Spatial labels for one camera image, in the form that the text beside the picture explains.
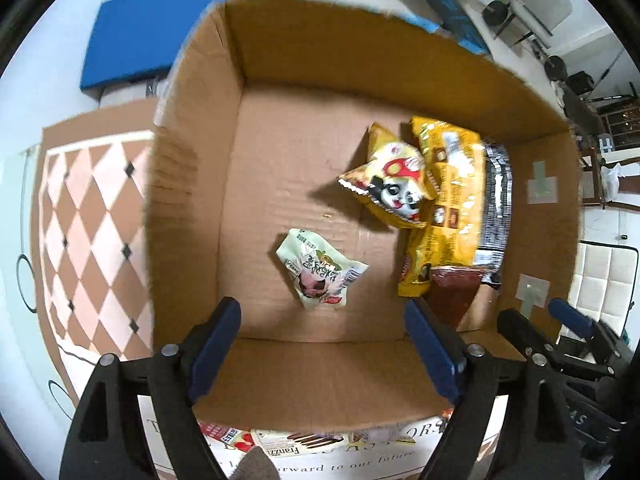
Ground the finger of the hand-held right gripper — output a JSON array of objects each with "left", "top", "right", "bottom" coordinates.
[
  {"left": 497, "top": 308, "right": 616, "bottom": 378},
  {"left": 547, "top": 298, "right": 631, "bottom": 361}
]

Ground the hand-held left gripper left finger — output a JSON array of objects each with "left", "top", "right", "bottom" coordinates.
[{"left": 60, "top": 296, "right": 243, "bottom": 480}]

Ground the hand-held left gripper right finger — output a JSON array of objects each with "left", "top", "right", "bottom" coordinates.
[{"left": 402, "top": 299, "right": 586, "bottom": 480}]

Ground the chocolate stick snack box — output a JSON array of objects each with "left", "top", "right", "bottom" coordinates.
[{"left": 250, "top": 427, "right": 351, "bottom": 458}]

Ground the pale green snack packet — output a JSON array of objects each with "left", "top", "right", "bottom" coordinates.
[{"left": 275, "top": 228, "right": 370, "bottom": 311}]

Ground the brown cardboard box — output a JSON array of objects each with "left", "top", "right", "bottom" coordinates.
[{"left": 145, "top": 0, "right": 583, "bottom": 433}]

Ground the white quilted chair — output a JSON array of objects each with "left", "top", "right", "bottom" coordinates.
[{"left": 570, "top": 240, "right": 640, "bottom": 341}]

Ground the brown red snack packet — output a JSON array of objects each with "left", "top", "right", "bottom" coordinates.
[{"left": 430, "top": 267, "right": 488, "bottom": 331}]

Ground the red white snack packet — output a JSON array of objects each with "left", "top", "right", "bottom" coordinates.
[{"left": 199, "top": 421, "right": 253, "bottom": 453}]

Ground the large yellow black snack bag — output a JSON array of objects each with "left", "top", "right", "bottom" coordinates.
[{"left": 397, "top": 116, "right": 513, "bottom": 298}]

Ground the grey cloth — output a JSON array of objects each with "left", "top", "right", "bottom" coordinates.
[{"left": 232, "top": 447, "right": 281, "bottom": 480}]

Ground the wooden stool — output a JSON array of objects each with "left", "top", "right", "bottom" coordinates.
[{"left": 580, "top": 147, "right": 640, "bottom": 208}]

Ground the yellow panda snack packet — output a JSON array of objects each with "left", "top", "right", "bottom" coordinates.
[{"left": 337, "top": 122, "right": 436, "bottom": 231}]

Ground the wooden drawer cabinet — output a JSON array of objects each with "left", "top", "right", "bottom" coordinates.
[{"left": 600, "top": 105, "right": 640, "bottom": 151}]

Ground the grey chair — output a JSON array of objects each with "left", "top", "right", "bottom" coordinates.
[{"left": 505, "top": 0, "right": 573, "bottom": 36}]

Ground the blue foam pad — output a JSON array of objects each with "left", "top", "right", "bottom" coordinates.
[{"left": 80, "top": 0, "right": 241, "bottom": 93}]

